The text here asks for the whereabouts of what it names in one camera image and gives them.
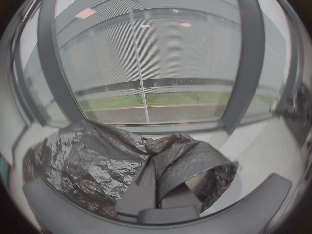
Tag window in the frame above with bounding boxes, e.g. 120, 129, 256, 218
7, 0, 301, 137

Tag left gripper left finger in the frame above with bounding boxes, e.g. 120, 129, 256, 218
116, 156, 157, 216

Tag black plastic bag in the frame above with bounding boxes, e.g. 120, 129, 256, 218
22, 121, 239, 219

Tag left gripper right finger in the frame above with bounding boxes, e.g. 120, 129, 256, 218
160, 181, 203, 215

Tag black plastic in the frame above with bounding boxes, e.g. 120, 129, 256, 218
146, 133, 183, 155

